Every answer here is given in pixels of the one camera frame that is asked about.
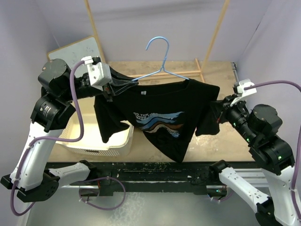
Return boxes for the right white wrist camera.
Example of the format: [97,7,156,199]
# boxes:
[230,79,257,106]

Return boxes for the small whiteboard with wooden frame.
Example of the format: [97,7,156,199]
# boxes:
[47,36,100,69]

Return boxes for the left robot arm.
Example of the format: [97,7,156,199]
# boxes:
[0,56,138,203]

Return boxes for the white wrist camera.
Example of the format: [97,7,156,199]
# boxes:
[81,56,112,90]
[230,79,257,106]

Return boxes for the wooden clothes rack frame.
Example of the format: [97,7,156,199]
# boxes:
[84,0,230,82]

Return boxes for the light blue wire hanger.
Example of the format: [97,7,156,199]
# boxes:
[132,36,189,81]

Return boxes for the white plastic laundry basket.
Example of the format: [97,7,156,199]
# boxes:
[58,113,135,157]

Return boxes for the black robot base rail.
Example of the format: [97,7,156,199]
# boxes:
[47,161,231,196]

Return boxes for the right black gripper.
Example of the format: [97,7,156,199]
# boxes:
[209,91,257,143]

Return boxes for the black printed t shirt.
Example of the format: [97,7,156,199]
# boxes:
[94,79,220,162]

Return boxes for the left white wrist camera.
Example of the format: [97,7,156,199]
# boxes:
[81,56,112,90]

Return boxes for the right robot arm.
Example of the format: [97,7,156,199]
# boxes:
[209,95,301,226]

